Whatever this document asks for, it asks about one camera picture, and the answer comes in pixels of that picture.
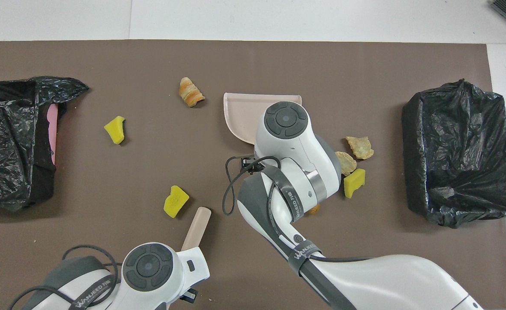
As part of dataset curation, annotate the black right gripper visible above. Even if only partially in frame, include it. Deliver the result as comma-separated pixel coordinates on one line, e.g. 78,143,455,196
242,155,262,173

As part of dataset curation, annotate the beige plastic dustpan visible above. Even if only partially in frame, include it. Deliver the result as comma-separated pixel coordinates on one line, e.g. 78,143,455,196
223,93,302,146

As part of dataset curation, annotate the beige hand brush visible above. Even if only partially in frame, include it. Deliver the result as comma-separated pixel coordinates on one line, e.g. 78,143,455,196
181,207,212,252

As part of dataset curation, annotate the yellow sponge piece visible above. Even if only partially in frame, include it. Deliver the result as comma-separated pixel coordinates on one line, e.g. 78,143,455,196
343,168,366,199
104,116,126,145
164,185,190,218

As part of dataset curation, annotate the toy croissant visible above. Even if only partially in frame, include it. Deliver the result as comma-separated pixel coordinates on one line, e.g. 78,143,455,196
179,77,206,108

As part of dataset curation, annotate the beige lump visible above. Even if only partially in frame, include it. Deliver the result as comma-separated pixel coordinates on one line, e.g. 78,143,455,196
335,151,358,177
346,136,374,160

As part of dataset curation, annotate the pink plastic bin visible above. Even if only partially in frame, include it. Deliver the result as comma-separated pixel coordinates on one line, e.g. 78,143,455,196
46,105,59,165

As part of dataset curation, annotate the black bag covered bin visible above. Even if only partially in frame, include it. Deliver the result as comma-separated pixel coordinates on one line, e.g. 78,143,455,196
402,79,506,229

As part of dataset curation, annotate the brown table mat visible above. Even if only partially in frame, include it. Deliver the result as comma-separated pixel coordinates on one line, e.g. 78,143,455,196
0,40,506,310

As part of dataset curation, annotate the black garbage bag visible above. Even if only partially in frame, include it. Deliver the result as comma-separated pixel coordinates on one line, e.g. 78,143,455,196
0,76,89,212

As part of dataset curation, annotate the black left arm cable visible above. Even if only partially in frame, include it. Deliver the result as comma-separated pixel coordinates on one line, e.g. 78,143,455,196
10,245,122,310

